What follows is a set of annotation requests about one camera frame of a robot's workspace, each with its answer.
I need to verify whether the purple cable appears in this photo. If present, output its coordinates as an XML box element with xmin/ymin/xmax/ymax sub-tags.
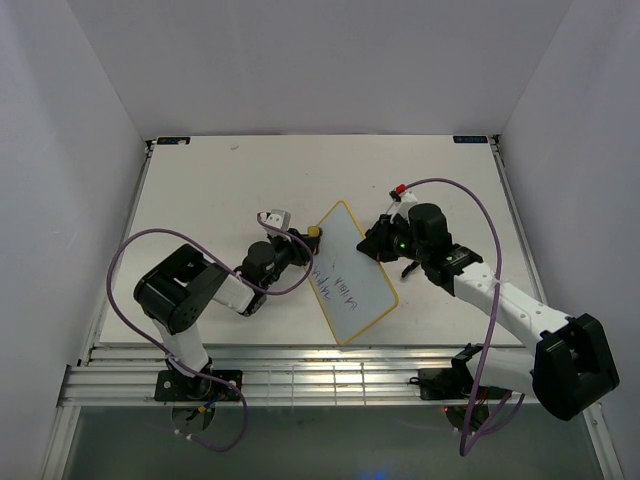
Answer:
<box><xmin>106</xmin><ymin>219</ymin><xmax>315</xmax><ymax>454</ymax></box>
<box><xmin>399</xmin><ymin>177</ymin><xmax>526</xmax><ymax>457</ymax></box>

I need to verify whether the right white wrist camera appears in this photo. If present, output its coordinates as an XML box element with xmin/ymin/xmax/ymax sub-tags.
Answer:
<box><xmin>387</xmin><ymin>184</ymin><xmax>419</xmax><ymax>220</ymax></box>

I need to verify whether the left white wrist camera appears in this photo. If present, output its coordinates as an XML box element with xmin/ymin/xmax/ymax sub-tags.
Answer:
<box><xmin>257</xmin><ymin>209</ymin><xmax>291</xmax><ymax>235</ymax></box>

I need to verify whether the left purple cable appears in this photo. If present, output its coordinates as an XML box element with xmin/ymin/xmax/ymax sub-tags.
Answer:
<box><xmin>106</xmin><ymin>219</ymin><xmax>315</xmax><ymax>454</ymax></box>

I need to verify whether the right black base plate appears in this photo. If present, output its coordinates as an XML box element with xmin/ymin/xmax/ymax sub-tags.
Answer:
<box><xmin>407</xmin><ymin>367</ymin><xmax>513</xmax><ymax>401</ymax></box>

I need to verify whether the yellow-framed small whiteboard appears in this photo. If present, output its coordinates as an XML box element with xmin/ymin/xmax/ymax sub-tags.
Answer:
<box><xmin>309</xmin><ymin>200</ymin><xmax>399</xmax><ymax>346</ymax></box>

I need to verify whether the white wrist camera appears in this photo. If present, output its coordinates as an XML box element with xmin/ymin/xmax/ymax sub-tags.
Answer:
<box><xmin>387</xmin><ymin>184</ymin><xmax>419</xmax><ymax>220</ymax></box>
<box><xmin>257</xmin><ymin>209</ymin><xmax>291</xmax><ymax>235</ymax></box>

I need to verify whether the blue corner label right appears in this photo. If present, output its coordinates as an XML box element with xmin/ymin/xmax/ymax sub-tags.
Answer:
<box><xmin>452</xmin><ymin>135</ymin><xmax>489</xmax><ymax>144</ymax></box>

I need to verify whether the black whiteboard foot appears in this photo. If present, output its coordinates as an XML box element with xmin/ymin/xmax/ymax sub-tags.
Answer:
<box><xmin>401</xmin><ymin>261</ymin><xmax>420</xmax><ymax>280</ymax></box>

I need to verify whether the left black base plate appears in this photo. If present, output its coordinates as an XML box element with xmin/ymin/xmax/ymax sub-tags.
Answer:
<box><xmin>153</xmin><ymin>370</ymin><xmax>240</xmax><ymax>403</ymax></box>

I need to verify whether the aluminium rail frame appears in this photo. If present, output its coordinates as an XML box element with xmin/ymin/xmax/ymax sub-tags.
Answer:
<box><xmin>58</xmin><ymin>345</ymin><xmax>459</xmax><ymax>408</ymax></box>

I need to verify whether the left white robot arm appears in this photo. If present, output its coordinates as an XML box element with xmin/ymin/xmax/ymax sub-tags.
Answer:
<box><xmin>133</xmin><ymin>226</ymin><xmax>322</xmax><ymax>400</ymax></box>

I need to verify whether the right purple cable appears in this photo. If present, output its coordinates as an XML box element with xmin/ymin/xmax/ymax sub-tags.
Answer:
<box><xmin>399</xmin><ymin>177</ymin><xmax>526</xmax><ymax>457</ymax></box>

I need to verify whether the blue corner label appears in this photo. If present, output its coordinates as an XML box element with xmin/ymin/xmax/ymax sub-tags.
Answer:
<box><xmin>156</xmin><ymin>136</ymin><xmax>191</xmax><ymax>146</ymax></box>
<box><xmin>452</xmin><ymin>135</ymin><xmax>489</xmax><ymax>144</ymax></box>

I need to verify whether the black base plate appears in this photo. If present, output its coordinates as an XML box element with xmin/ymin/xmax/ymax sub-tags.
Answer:
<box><xmin>153</xmin><ymin>370</ymin><xmax>240</xmax><ymax>403</ymax></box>
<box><xmin>407</xmin><ymin>367</ymin><xmax>513</xmax><ymax>401</ymax></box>

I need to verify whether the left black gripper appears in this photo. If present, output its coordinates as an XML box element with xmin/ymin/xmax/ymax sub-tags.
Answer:
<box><xmin>261</xmin><ymin>229</ymin><xmax>320</xmax><ymax>291</ymax></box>

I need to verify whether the blue corner label left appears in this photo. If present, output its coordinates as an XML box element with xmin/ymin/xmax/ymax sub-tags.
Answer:
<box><xmin>156</xmin><ymin>136</ymin><xmax>191</xmax><ymax>146</ymax></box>

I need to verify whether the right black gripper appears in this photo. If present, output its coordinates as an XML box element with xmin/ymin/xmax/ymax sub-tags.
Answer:
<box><xmin>356</xmin><ymin>215</ymin><xmax>427</xmax><ymax>264</ymax></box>

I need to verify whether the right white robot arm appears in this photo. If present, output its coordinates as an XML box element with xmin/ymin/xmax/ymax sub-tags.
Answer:
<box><xmin>356</xmin><ymin>203</ymin><xmax>620</xmax><ymax>421</ymax></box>

